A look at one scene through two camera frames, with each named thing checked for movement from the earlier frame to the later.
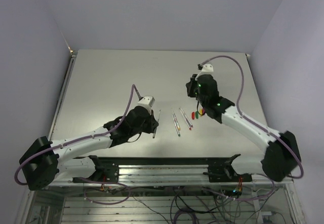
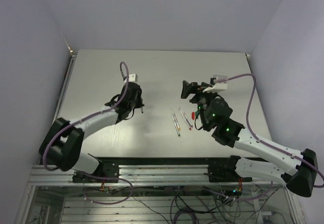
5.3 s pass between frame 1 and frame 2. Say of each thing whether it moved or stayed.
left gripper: moved
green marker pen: stayed
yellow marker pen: stayed
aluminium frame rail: stayed
